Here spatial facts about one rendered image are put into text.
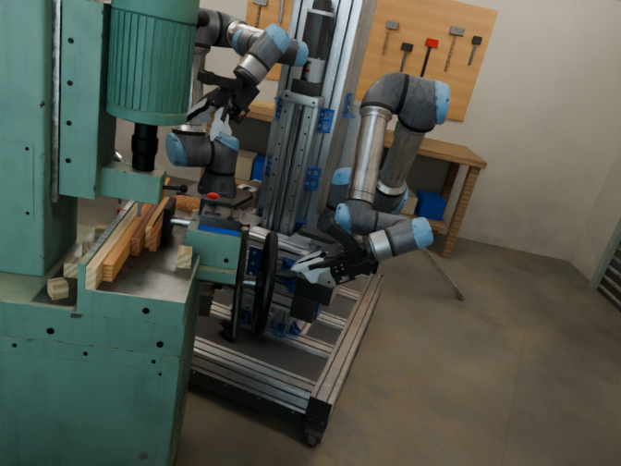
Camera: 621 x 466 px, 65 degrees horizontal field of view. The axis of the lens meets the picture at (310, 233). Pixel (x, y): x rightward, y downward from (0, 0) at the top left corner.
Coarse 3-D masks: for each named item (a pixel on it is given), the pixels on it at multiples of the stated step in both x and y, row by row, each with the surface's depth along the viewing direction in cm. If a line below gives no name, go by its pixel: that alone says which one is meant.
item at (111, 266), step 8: (168, 184) 153; (144, 208) 128; (136, 216) 122; (128, 232) 113; (120, 240) 108; (128, 240) 109; (120, 248) 105; (128, 248) 110; (112, 256) 101; (120, 256) 103; (104, 264) 98; (112, 264) 98; (120, 264) 105; (104, 272) 98; (112, 272) 99; (104, 280) 99; (112, 280) 99
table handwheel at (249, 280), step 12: (276, 240) 124; (264, 252) 139; (276, 252) 121; (264, 264) 130; (276, 264) 119; (252, 276) 129; (264, 276) 117; (252, 288) 129; (264, 288) 117; (264, 300) 117; (252, 312) 139; (264, 312) 117; (252, 324) 134; (264, 324) 119; (252, 336) 127
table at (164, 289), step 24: (168, 240) 122; (144, 264) 109; (168, 264) 111; (192, 264) 113; (96, 288) 96; (120, 288) 98; (144, 288) 100; (168, 288) 102; (192, 288) 113; (96, 312) 97; (120, 312) 98; (144, 312) 98; (168, 312) 99
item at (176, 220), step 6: (174, 198) 124; (168, 204) 119; (174, 204) 123; (168, 210) 117; (174, 210) 125; (168, 216) 117; (174, 216) 122; (180, 216) 122; (168, 222) 118; (174, 222) 122; (180, 222) 122; (186, 222) 122; (162, 228) 119; (168, 228) 120; (162, 234) 119; (168, 234) 122; (162, 240) 120
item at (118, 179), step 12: (108, 168) 112; (120, 168) 114; (132, 168) 115; (156, 168) 119; (108, 180) 113; (120, 180) 113; (132, 180) 113; (144, 180) 114; (156, 180) 114; (108, 192) 114; (120, 192) 114; (132, 192) 115; (144, 192) 115; (156, 192) 115
